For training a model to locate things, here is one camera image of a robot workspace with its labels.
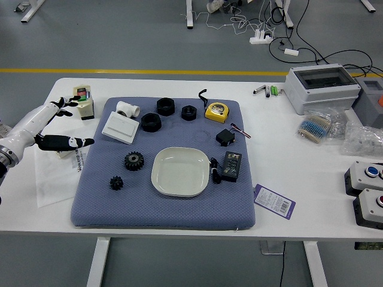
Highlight dark under-table control box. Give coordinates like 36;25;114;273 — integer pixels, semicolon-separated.
354;241;383;251

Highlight white floor cables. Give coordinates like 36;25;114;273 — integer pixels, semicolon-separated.
179;0;285;35

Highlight black bundled meter cable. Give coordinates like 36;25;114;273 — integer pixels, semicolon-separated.
209;157;223;185

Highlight button box with blue button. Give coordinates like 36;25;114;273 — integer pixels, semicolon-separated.
343;160;383;197

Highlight white power strip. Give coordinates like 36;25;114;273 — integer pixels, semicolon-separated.
250;28;275;45

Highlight black servo motor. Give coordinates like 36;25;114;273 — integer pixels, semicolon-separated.
215;128;237;147

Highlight cream switch box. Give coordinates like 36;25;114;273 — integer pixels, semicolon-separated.
72;85;95;121

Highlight white background table leg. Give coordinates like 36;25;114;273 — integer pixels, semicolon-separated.
275;0;294;29
20;0;45;23
185;0;194;30
360;0;377;13

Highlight bag of blue resistors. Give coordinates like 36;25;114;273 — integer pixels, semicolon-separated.
294;109;333;146

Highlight black floor cables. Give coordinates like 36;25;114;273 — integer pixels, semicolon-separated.
268;0;383;78

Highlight plain white pipe tee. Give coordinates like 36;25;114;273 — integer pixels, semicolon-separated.
115;100;141;119

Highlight white square plate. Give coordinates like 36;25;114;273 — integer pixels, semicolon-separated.
150;146;210;198

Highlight black under-table cable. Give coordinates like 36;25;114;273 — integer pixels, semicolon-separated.
278;241;287;287

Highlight clear bag of small components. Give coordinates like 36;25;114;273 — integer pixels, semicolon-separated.
327;106;351;141

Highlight small black gear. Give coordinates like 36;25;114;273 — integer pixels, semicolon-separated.
109;175;125;191

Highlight white wall switch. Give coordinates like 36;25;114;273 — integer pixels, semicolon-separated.
101;111;141;145

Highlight large black gear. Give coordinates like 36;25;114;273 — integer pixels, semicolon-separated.
123;151;145;172

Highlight red black servo wire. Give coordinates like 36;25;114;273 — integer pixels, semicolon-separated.
230;123;251;139

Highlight yellow tape measure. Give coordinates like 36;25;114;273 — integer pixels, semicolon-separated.
197;88;230;123

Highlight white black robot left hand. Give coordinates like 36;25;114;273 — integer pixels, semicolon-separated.
0;96;95;164

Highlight clear printed plastic bag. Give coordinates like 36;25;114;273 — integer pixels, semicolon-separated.
33;119;99;209

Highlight grey distribution enclosure box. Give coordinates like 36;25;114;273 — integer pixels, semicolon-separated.
283;63;361;115

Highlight grey metal bracket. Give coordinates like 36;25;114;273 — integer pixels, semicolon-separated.
13;0;31;13

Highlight small black hex nut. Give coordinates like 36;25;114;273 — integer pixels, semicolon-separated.
180;105;197;121

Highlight metal under-table bracket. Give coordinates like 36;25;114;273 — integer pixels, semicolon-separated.
259;240;284;255

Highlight purple label tag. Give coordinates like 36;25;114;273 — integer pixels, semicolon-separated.
253;183;296;221

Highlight blue-grey quilted cushion mat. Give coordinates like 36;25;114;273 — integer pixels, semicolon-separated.
70;96;257;230

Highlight button box with red button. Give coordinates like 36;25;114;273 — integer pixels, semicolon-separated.
352;188;383;230

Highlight white sneaker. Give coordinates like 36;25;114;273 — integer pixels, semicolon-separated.
206;0;224;14

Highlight large black hex nut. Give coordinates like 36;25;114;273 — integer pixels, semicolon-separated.
140;112;162;133
156;97;176;117

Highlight grey box with orange button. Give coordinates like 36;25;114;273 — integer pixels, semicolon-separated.
351;77;383;129

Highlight black digital display meter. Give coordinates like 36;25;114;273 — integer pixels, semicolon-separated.
220;151;242;182

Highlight bubble wrap bag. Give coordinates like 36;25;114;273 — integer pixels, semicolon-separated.
339;120;383;158

